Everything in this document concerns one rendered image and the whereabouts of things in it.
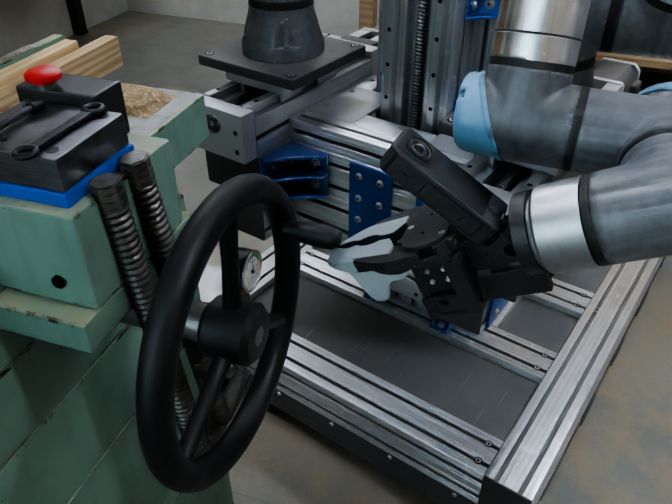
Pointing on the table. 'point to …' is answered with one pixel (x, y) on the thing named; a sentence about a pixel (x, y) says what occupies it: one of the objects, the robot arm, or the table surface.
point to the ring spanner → (57, 132)
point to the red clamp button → (43, 75)
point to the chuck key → (21, 114)
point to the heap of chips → (144, 99)
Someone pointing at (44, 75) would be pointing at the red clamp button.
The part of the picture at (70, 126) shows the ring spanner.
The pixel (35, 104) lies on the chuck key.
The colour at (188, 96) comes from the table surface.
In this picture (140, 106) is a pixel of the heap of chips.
